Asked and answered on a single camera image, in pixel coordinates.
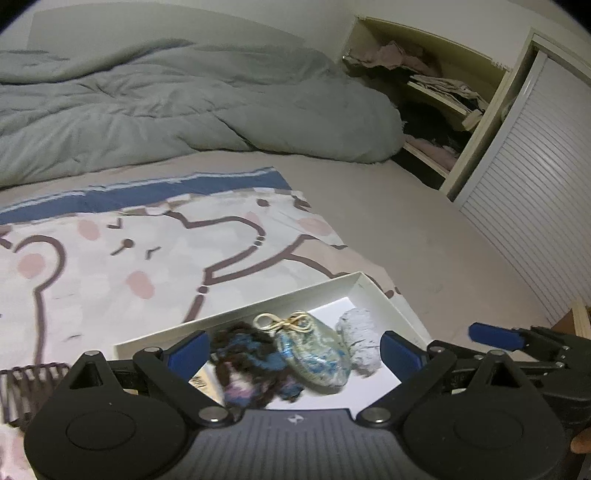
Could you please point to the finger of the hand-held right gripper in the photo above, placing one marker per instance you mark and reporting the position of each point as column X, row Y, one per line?
column 496, row 336

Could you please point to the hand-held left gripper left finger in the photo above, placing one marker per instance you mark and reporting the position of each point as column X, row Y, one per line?
column 187, row 356

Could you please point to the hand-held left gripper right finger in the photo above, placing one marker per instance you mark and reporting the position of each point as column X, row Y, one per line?
column 400, row 355

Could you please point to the white lace scrunchie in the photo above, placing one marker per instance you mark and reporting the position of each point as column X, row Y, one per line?
column 360, row 337

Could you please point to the dark knitted scrunchie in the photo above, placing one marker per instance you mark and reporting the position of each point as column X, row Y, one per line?
column 249, row 350

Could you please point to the blue floral embroidered pouch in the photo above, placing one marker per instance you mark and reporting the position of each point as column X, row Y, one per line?
column 318, row 360

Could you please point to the white cardboard box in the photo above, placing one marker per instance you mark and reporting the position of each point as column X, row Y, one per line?
column 323, row 300

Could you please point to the dark hair claw clip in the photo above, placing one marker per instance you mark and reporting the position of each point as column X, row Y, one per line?
column 27, row 387

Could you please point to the person's right hand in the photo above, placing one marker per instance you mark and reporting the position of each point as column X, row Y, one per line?
column 582, row 442

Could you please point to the bear printed blanket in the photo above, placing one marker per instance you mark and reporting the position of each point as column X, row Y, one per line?
column 115, row 277

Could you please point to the white louvered sliding door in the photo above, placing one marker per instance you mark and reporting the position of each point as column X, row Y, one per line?
column 531, row 184

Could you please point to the folded pink clothes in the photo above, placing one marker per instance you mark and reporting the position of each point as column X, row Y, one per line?
column 434, row 152

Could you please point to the cream wardrobe shelf unit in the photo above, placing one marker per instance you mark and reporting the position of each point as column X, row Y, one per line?
column 485, row 124

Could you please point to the dark clothes pile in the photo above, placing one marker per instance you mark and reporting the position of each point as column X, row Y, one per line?
column 429, row 124

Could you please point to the folded beige clothes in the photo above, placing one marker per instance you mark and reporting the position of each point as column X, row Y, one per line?
column 448, row 92

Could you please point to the grey duvet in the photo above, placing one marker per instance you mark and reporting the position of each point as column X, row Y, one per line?
column 161, row 106

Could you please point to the crumpled pink clothes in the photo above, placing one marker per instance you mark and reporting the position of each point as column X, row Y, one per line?
column 392, row 57

